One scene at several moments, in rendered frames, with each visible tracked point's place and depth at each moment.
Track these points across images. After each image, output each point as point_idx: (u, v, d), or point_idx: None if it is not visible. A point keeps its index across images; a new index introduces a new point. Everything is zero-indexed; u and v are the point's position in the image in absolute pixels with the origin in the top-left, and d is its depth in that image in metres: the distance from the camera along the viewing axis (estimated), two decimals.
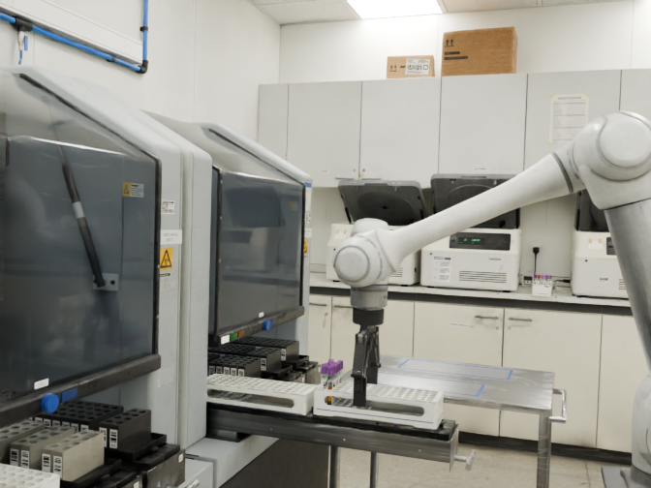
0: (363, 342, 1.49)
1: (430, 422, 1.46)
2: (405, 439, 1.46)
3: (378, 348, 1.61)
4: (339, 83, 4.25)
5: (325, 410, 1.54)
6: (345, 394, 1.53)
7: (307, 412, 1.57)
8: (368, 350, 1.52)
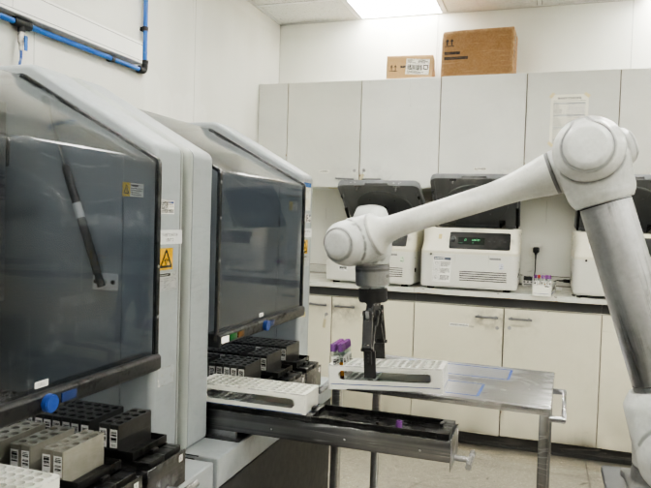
0: (370, 318, 1.62)
1: (438, 388, 1.59)
2: (405, 439, 1.46)
3: (384, 324, 1.74)
4: (339, 83, 4.25)
5: (339, 383, 1.67)
6: (357, 368, 1.65)
7: (307, 412, 1.57)
8: (375, 326, 1.65)
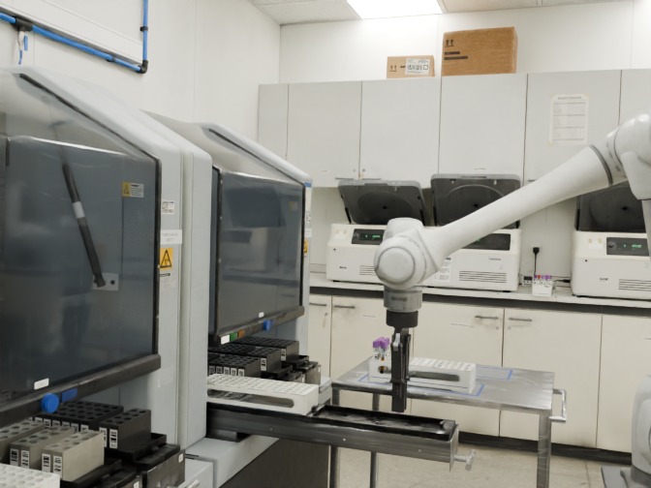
0: None
1: (465, 387, 1.79)
2: (405, 439, 1.46)
3: (391, 362, 1.48)
4: (339, 83, 4.25)
5: (378, 377, 1.88)
6: None
7: (307, 412, 1.57)
8: None
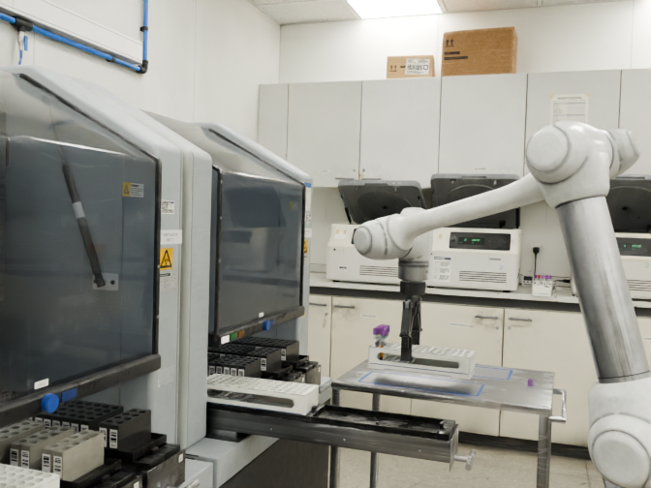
0: (410, 308, 1.83)
1: (465, 374, 1.79)
2: (405, 439, 1.46)
3: (419, 315, 1.95)
4: (339, 83, 4.25)
5: None
6: (394, 350, 1.86)
7: (307, 412, 1.57)
8: (413, 316, 1.86)
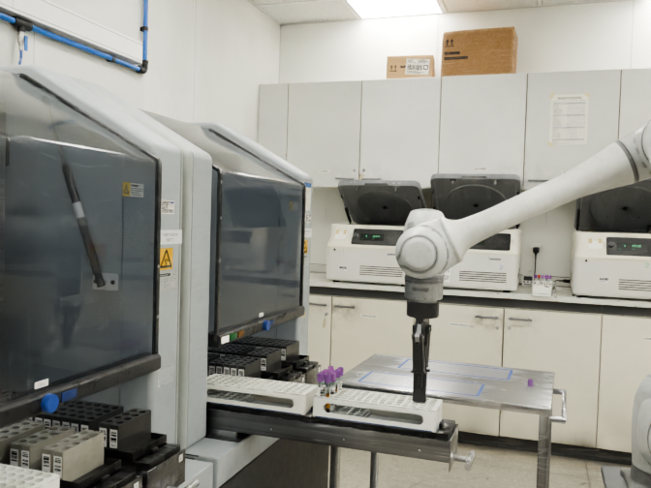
0: None
1: (429, 431, 1.46)
2: (404, 439, 1.46)
3: (413, 352, 1.49)
4: (339, 83, 4.25)
5: (324, 416, 1.54)
6: (344, 401, 1.53)
7: (307, 412, 1.57)
8: None
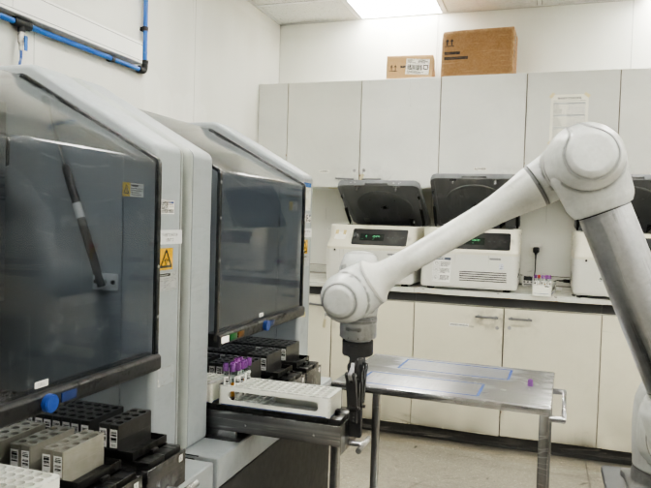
0: None
1: (324, 417, 1.54)
2: (299, 424, 1.54)
3: (347, 390, 1.54)
4: (339, 83, 4.25)
5: (229, 404, 1.62)
6: (247, 389, 1.61)
7: (214, 400, 1.66)
8: None
